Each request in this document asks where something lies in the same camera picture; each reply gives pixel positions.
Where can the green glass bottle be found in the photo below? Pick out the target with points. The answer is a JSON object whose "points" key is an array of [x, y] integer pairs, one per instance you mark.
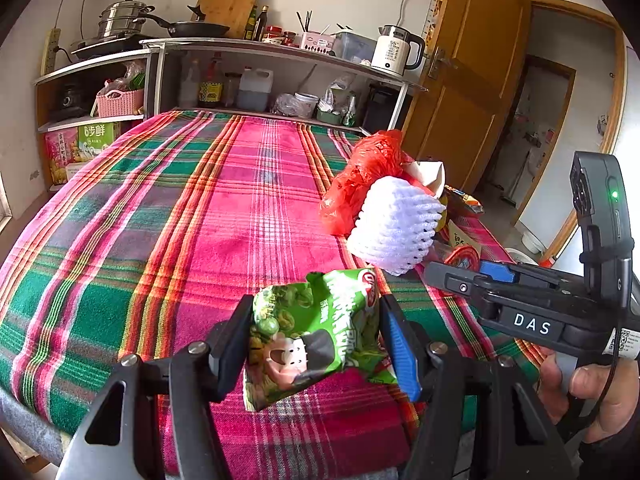
{"points": [[250, 25]]}

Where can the short white shelf rack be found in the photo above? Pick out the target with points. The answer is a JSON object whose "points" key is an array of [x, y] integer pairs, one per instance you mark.
{"points": [[90, 67]]}

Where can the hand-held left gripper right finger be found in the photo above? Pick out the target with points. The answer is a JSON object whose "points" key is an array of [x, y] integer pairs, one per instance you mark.
{"points": [[400, 355]]}

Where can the black blender base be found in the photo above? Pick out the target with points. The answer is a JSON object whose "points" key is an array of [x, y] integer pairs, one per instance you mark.
{"points": [[67, 100]]}

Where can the green spray bottle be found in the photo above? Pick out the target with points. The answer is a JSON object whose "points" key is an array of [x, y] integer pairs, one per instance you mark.
{"points": [[349, 112]]}

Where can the pink cardboard box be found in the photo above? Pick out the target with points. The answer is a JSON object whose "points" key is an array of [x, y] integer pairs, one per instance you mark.
{"points": [[61, 157]]}

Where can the long white shelf rack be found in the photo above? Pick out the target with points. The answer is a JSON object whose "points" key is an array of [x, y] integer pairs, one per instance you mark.
{"points": [[280, 52]]}

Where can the steel steamer pot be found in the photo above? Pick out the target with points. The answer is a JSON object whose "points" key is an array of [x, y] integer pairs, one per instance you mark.
{"points": [[122, 20]]}

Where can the grey blanket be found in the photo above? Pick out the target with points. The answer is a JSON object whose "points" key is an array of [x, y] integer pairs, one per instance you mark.
{"points": [[30, 430]]}

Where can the crumpled clear plastic bag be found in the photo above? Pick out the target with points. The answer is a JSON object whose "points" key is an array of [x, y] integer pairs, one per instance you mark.
{"points": [[285, 105]]}

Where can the clear storage container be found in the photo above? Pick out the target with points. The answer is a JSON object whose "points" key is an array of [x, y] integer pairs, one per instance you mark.
{"points": [[354, 47]]}

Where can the white foam fruit net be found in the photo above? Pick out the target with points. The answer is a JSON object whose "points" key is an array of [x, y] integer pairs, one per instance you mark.
{"points": [[395, 225]]}

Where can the wall calendar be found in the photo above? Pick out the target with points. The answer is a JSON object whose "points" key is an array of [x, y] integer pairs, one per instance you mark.
{"points": [[434, 7]]}

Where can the red plastic bag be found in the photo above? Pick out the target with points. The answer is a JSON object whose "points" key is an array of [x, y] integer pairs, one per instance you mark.
{"points": [[360, 180]]}

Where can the pink woven basket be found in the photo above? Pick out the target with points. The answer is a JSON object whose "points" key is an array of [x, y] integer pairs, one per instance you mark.
{"points": [[120, 102]]}

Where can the soy sauce bottle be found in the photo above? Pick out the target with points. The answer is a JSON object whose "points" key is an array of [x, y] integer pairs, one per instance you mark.
{"points": [[211, 85]]}

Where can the small red jar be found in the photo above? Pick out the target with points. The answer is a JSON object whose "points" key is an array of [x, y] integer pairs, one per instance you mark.
{"points": [[288, 38]]}

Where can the wooden door frame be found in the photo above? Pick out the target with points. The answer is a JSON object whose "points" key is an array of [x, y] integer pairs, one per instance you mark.
{"points": [[575, 7]]}

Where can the beige paper wrapper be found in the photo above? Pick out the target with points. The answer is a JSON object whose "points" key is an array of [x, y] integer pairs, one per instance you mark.
{"points": [[430, 175]]}

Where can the black induction cooker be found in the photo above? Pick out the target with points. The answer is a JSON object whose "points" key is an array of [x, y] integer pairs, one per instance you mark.
{"points": [[100, 47]]}

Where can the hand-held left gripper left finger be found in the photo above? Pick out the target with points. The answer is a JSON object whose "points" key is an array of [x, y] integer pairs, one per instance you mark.
{"points": [[234, 342]]}

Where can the dark sauce bottle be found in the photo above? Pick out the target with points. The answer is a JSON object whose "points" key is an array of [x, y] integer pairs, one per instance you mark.
{"points": [[261, 25]]}

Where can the person's right hand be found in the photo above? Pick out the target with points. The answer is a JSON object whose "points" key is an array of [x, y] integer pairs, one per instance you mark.
{"points": [[620, 390]]}

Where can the clear plastic bottle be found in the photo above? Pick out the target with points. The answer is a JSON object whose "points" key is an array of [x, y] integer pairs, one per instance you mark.
{"points": [[189, 85]]}

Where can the green snack packet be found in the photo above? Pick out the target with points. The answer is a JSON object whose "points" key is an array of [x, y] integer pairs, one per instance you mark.
{"points": [[300, 320]]}

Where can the red noodle packet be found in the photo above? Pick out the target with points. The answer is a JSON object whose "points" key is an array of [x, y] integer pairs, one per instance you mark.
{"points": [[460, 259]]}

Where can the black frying pan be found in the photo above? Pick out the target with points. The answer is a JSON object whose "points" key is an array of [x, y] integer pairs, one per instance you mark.
{"points": [[197, 29]]}

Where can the white jerrycan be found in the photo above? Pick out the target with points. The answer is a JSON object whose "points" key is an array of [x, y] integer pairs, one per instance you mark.
{"points": [[255, 91]]}

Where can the green cardboard box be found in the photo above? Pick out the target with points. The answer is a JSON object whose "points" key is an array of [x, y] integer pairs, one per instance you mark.
{"points": [[97, 142]]}

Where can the black appliance box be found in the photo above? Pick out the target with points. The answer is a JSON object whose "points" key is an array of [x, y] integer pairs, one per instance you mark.
{"points": [[380, 110]]}

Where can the white electric kettle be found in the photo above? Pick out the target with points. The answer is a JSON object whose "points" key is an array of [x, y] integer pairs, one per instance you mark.
{"points": [[392, 52]]}

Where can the beige power strip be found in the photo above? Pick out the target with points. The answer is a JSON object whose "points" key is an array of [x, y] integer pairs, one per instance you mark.
{"points": [[50, 55]]}

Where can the green bowl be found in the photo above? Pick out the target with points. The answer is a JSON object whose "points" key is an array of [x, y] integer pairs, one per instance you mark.
{"points": [[330, 116]]}

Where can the wooden cutting board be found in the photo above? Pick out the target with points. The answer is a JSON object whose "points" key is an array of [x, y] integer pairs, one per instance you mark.
{"points": [[230, 5]]}

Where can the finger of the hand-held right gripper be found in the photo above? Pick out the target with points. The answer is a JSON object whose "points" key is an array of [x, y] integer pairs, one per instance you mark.
{"points": [[495, 271], [460, 285]]}

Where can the plaid blanket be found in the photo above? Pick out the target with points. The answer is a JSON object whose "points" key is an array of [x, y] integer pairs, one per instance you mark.
{"points": [[150, 210]]}

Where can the dark chopsticks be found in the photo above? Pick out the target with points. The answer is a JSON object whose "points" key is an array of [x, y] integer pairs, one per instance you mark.
{"points": [[305, 21]]}

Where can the pink utensil holder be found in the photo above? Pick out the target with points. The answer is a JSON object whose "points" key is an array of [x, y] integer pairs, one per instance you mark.
{"points": [[317, 42]]}

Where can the wooden door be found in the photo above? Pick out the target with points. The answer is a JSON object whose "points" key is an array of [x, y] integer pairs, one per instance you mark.
{"points": [[475, 60]]}

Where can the yellow snack stick packet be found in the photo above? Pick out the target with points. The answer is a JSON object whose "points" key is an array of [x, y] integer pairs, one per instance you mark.
{"points": [[465, 201]]}

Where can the white lidded tub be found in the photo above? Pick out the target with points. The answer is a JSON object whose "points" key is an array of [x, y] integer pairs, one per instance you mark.
{"points": [[306, 104]]}

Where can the brown jar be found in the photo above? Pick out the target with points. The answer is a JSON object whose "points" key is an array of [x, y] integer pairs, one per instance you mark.
{"points": [[232, 91]]}

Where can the plastic bag of groceries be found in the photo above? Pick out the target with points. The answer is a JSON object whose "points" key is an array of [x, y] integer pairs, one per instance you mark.
{"points": [[340, 91]]}

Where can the white floor basin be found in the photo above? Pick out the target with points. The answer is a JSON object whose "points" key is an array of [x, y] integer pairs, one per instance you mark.
{"points": [[534, 243]]}

